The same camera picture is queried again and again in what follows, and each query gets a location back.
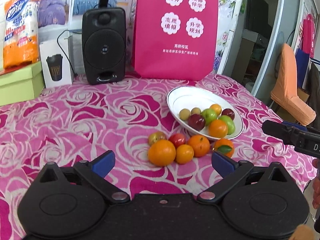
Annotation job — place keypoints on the white plate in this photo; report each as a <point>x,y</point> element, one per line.
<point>180,100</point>

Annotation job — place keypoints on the orange covered chair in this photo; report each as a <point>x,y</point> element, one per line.
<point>287,85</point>

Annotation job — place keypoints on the black microphone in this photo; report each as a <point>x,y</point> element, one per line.
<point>103,1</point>

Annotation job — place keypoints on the dark purple plum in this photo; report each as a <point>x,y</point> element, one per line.
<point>228,113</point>

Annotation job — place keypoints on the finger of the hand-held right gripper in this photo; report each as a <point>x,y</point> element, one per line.
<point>295,125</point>
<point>277,131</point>

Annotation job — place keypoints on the small yellow-orange citrus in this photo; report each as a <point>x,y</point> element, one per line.
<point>215,108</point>

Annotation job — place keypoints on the stemmed tangerine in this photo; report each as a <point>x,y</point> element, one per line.
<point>198,145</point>

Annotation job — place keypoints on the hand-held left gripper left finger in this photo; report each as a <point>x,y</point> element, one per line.
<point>103,161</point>

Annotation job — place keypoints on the orange with green leaf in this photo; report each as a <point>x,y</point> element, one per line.
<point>223,144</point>

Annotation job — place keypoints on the orange pack of paper cups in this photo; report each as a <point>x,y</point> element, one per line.
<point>21,32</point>

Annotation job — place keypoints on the purple bedding poster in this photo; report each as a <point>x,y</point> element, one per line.
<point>53,10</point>

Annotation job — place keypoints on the small orange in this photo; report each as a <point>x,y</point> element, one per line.
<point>184,154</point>

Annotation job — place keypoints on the pink rose printed tablecloth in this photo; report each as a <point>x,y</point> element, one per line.
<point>75,120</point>

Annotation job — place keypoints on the large orange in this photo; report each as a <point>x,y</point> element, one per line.
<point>161,153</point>

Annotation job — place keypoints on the person's right hand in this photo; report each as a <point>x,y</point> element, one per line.
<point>317,195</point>

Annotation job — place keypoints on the medium orange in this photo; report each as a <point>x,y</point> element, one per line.
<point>218,129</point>

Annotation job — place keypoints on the hanging pink bag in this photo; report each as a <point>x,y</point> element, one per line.
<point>308,35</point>

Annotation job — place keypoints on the white box with cup print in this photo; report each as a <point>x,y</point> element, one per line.
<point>56,65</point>

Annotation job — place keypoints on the pink fabric bag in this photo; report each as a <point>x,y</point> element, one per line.
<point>175,62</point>

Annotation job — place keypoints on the green shoe box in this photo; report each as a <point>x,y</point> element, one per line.
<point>17,85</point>

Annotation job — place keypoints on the red apple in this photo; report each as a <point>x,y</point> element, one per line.
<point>177,140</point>

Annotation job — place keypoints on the dark red plum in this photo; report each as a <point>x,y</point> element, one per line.
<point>196,122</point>

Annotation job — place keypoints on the white door frame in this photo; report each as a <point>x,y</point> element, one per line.
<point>272,62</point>

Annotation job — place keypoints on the green apple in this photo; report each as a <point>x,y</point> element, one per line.
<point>230,125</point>
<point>209,114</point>

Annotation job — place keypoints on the black speaker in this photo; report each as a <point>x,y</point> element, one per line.
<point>103,47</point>

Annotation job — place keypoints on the dark blue bag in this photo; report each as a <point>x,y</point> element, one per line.
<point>302,67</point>

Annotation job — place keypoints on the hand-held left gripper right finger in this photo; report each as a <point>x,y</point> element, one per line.
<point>222,162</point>

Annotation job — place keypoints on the yellow-red peach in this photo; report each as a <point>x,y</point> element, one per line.
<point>156,138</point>

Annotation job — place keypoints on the small yellow-green fruit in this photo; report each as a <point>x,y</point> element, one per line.
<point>195,110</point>
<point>184,114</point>

